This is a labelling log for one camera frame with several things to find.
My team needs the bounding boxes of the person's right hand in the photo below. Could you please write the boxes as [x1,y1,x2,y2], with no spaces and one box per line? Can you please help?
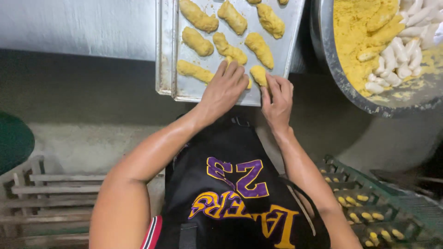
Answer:
[261,72,294,134]

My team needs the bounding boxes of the person's left hand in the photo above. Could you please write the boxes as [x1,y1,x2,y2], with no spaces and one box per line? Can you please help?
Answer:
[198,60,250,122]

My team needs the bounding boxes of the long breaded yellow roll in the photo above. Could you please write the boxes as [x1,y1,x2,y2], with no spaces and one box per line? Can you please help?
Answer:
[224,56,253,90]

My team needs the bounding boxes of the short breaded yellow roll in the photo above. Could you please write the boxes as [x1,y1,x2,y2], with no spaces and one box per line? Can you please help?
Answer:
[249,65,269,88]

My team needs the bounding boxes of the metal baking tray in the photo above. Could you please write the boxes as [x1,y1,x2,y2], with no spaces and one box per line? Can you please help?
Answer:
[171,0,306,107]
[155,0,179,96]

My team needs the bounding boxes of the large grey metal basin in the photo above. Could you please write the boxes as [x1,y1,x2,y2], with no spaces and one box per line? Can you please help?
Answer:
[309,0,443,119]

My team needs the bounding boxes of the rows of breaded pieces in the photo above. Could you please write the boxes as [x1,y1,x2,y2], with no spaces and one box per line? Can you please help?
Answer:
[176,0,290,85]

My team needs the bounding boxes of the heap of yellow breadcrumbs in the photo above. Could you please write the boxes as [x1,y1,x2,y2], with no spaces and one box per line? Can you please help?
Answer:
[333,0,443,98]

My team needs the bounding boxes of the black jersey with purple print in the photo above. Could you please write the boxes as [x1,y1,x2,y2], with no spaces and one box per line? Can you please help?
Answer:
[163,116,331,249]

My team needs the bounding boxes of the pile of white dough sticks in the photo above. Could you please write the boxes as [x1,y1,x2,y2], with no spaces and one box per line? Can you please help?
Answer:
[356,0,443,95]

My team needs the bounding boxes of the green rack of trays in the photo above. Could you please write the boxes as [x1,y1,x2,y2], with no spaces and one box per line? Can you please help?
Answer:
[316,154,443,249]

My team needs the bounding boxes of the red shorts with white stripes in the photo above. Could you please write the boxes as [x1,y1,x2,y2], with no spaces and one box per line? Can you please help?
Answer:
[140,215,163,249]

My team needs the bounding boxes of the grey wooden slatted crate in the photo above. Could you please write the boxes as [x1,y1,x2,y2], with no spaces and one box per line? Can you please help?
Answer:
[0,154,166,249]

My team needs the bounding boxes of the dark green round container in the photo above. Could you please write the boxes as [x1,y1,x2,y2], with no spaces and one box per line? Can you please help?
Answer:
[0,111,35,176]

